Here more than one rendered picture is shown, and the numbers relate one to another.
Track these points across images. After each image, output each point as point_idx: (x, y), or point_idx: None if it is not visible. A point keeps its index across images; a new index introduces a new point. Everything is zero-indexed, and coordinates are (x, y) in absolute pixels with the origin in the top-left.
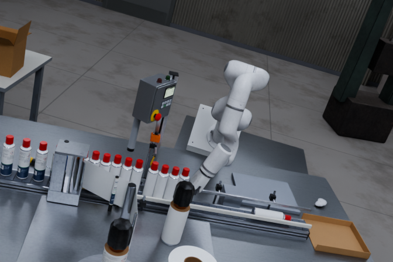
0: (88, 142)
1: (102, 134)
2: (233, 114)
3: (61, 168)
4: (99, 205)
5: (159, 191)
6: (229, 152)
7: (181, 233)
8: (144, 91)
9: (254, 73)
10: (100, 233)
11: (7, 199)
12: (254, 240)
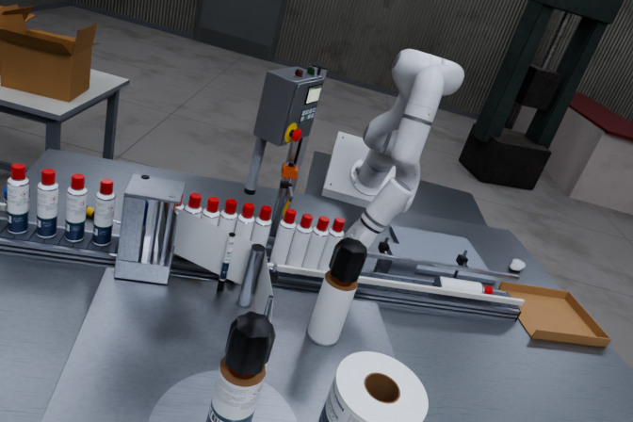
0: None
1: (201, 175)
2: (417, 129)
3: (136, 221)
4: (203, 282)
5: (298, 256)
6: (410, 191)
7: (342, 326)
8: (273, 91)
9: (446, 65)
10: (206, 330)
11: (48, 276)
12: (443, 326)
